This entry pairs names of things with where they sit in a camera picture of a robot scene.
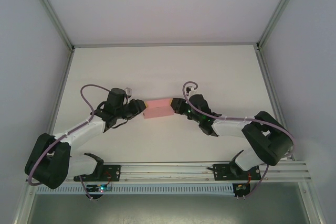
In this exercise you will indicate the pink paper box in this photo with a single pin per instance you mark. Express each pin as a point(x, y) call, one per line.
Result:
point(158, 108)

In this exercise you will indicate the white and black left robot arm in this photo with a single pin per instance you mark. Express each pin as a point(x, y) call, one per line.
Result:
point(84, 133)

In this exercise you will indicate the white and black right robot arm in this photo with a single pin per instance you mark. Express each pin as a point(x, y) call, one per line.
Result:
point(231, 127)

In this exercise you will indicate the green circuit board with LED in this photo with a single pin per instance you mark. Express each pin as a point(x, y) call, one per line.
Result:
point(103, 188)

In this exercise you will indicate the small green circuit board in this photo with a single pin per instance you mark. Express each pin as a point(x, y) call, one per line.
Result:
point(241, 188)

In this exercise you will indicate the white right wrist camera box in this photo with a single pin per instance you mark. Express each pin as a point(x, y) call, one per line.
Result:
point(191, 91)

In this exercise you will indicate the aluminium table side rail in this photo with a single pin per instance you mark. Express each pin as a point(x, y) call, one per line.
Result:
point(64, 77)
point(267, 77)

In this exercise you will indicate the aluminium frame crossbar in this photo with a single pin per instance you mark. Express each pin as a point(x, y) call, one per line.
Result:
point(165, 44)

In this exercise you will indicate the aluminium mounting rail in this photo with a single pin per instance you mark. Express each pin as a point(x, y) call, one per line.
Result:
point(168, 167)

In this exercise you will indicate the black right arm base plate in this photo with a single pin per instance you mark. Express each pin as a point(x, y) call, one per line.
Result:
point(221, 172)

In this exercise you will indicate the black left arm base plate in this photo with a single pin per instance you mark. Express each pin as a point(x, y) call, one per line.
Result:
point(114, 170)

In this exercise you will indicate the aluminium frame post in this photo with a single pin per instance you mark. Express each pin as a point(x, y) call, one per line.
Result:
point(50, 11)
point(279, 11)

